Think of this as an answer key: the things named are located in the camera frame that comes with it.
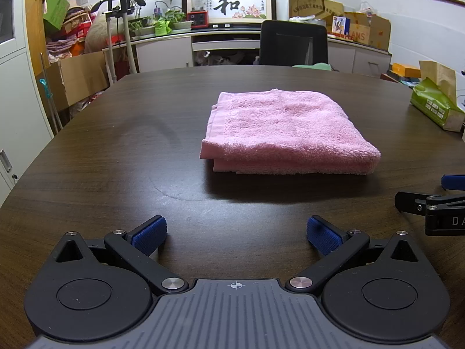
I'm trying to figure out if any flat cardboard sheet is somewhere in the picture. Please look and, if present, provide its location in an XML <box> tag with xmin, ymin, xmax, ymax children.
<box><xmin>289</xmin><ymin>0</ymin><xmax>345</xmax><ymax>19</ymax></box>

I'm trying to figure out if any printed cardboard box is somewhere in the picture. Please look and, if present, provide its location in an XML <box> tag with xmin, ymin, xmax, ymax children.
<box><xmin>343</xmin><ymin>12</ymin><xmax>391</xmax><ymax>51</ymax></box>

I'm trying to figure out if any white sideboard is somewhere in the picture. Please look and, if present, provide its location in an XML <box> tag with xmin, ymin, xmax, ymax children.
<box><xmin>112</xmin><ymin>25</ymin><xmax>393</xmax><ymax>78</ymax></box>

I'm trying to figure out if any green paper bag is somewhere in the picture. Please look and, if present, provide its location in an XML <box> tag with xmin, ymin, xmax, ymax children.
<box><xmin>44</xmin><ymin>0</ymin><xmax>70</xmax><ymax>31</ymax></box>

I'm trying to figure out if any white cabinet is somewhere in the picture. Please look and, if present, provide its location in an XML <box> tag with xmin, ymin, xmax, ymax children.
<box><xmin>0</xmin><ymin>0</ymin><xmax>55</xmax><ymax>204</ymax></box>

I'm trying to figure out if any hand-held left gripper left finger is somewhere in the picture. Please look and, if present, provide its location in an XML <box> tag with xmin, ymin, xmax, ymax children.
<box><xmin>54</xmin><ymin>215</ymin><xmax>189</xmax><ymax>297</ymax></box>

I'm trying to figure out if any pile of clothes and bags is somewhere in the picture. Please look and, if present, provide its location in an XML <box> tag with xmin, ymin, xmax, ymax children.
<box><xmin>45</xmin><ymin>0</ymin><xmax>108</xmax><ymax>62</ymax></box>

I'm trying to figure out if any orange box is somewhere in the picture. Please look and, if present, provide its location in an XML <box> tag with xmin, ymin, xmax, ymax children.
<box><xmin>391</xmin><ymin>63</ymin><xmax>422</xmax><ymax>79</ymax></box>

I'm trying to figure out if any small colourful box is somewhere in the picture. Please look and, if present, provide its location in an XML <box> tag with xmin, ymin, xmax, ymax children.
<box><xmin>332</xmin><ymin>16</ymin><xmax>351</xmax><ymax>36</ymax></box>

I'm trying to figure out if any blender with red base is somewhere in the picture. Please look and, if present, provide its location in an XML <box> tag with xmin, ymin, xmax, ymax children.
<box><xmin>187</xmin><ymin>0</ymin><xmax>210</xmax><ymax>30</ymax></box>

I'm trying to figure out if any black office chair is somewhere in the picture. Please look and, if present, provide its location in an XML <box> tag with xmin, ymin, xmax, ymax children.
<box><xmin>260</xmin><ymin>19</ymin><xmax>328</xmax><ymax>67</ymax></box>

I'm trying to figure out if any pink towel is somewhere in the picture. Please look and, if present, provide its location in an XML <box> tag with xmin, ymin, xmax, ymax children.
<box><xmin>200</xmin><ymin>88</ymin><xmax>381</xmax><ymax>176</ymax></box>

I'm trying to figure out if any brown paper bag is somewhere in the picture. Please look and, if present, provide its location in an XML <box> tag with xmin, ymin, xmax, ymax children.
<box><xmin>419</xmin><ymin>60</ymin><xmax>457</xmax><ymax>106</ymax></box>

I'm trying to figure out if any large open cardboard box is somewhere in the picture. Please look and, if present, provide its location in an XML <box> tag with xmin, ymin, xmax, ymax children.
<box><xmin>45</xmin><ymin>51</ymin><xmax>110</xmax><ymax>109</ymax></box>

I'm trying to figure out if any teal plastic clip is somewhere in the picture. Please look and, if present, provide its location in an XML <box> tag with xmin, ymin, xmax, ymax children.
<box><xmin>36</xmin><ymin>76</ymin><xmax>55</xmax><ymax>101</ymax></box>

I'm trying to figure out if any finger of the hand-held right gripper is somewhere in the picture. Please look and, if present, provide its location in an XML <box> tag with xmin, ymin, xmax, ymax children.
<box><xmin>395</xmin><ymin>190</ymin><xmax>465</xmax><ymax>216</ymax></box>
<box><xmin>441</xmin><ymin>174</ymin><xmax>465</xmax><ymax>192</ymax></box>

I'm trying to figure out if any framed lotus calligraphy picture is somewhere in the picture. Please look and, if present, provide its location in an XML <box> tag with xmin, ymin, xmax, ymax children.
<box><xmin>182</xmin><ymin>0</ymin><xmax>277</xmax><ymax>26</ymax></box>

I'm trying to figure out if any wooden shelf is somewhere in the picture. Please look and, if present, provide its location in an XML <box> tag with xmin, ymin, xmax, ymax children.
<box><xmin>25</xmin><ymin>0</ymin><xmax>89</xmax><ymax>81</ymax></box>

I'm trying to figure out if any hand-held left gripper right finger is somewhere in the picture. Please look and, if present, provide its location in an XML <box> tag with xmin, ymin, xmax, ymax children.
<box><xmin>284</xmin><ymin>215</ymin><xmax>424</xmax><ymax>296</ymax></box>

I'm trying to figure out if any small potted plant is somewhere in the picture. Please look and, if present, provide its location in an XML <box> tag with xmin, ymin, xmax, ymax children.
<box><xmin>129</xmin><ymin>17</ymin><xmax>157</xmax><ymax>38</ymax></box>
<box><xmin>170</xmin><ymin>9</ymin><xmax>194</xmax><ymax>31</ymax></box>

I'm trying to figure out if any green seat cushion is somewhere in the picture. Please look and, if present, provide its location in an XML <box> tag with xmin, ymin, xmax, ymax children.
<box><xmin>292</xmin><ymin>63</ymin><xmax>333</xmax><ymax>72</ymax></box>

